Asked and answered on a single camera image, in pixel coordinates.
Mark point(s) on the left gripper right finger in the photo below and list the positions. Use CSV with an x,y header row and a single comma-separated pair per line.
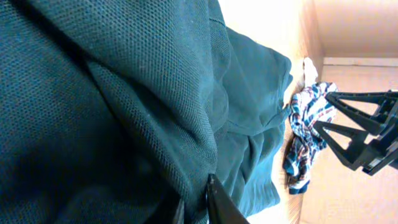
x,y
220,207

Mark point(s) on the small white cloth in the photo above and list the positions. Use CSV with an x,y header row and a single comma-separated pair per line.
x,y
310,72

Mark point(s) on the black t-shirt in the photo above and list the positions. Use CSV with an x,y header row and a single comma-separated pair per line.
x,y
118,111

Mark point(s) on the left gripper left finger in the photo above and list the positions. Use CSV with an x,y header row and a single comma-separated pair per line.
x,y
178,217

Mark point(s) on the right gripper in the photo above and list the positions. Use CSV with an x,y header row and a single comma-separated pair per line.
x,y
384,146

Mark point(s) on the red plaid shirt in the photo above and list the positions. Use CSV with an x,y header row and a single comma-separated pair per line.
x,y
308,107

